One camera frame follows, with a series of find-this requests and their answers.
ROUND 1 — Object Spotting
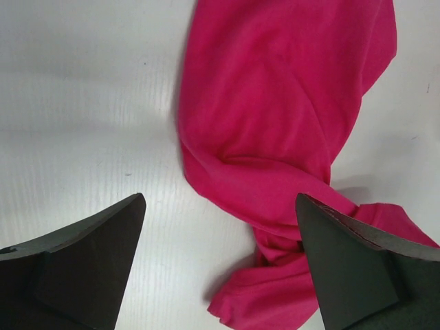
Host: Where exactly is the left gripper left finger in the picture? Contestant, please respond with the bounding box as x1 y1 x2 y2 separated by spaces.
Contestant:
1 193 146 329

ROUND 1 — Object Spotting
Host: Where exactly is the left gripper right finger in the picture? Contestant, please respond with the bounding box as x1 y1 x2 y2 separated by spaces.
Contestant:
296 194 439 329

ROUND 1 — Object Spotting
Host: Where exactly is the pink t shirt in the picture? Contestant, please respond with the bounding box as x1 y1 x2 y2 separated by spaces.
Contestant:
178 1 435 329

